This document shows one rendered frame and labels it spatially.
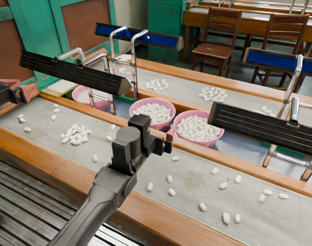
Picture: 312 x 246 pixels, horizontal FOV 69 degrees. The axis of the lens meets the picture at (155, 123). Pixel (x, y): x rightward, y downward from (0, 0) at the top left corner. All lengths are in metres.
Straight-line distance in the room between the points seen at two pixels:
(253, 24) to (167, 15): 1.20
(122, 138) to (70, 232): 0.21
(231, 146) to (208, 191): 0.38
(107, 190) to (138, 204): 0.38
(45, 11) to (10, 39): 0.27
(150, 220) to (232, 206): 0.32
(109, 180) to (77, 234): 0.12
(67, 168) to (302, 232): 0.93
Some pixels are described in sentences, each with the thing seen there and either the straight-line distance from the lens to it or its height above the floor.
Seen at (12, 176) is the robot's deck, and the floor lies 0.66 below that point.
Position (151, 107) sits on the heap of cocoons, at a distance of 1.37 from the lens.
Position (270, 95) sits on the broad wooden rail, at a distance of 1.61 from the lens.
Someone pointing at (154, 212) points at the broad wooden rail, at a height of 0.76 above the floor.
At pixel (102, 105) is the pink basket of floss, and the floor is 0.73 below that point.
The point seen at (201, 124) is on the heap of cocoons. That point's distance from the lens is 1.26.
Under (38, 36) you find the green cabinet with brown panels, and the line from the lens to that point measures 1.61.
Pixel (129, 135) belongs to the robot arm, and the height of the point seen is 1.17.
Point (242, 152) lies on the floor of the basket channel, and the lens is 1.26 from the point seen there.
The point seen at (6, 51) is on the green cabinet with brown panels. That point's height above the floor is 1.06.
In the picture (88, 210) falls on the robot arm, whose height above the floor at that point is 1.10.
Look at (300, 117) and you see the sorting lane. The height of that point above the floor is 0.74.
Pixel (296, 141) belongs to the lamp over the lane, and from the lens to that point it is 0.77.
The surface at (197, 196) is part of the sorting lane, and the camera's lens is 0.95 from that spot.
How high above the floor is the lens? 1.52
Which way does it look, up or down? 39 degrees down
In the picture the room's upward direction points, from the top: straight up
